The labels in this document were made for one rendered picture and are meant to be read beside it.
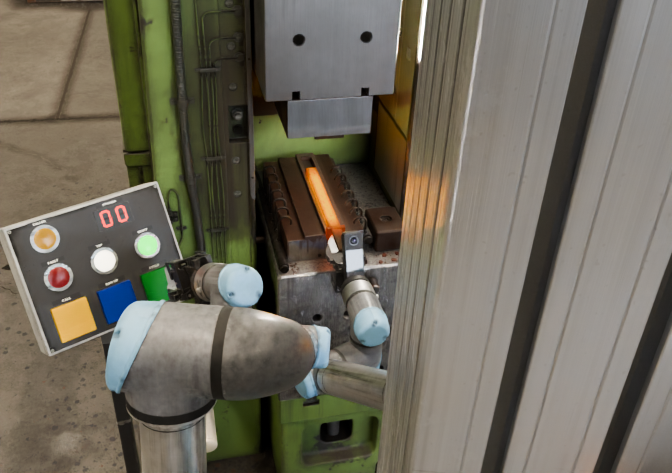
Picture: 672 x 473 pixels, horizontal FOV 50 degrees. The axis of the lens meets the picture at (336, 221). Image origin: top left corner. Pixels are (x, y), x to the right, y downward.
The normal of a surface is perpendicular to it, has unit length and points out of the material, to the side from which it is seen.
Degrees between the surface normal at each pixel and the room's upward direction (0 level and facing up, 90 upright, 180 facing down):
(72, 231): 60
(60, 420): 0
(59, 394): 0
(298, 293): 90
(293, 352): 65
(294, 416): 90
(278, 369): 75
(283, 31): 90
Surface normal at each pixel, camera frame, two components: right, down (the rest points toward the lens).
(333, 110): 0.22, 0.54
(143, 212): 0.55, -0.03
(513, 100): -0.07, 0.54
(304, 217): 0.04, -0.83
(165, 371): -0.05, 0.27
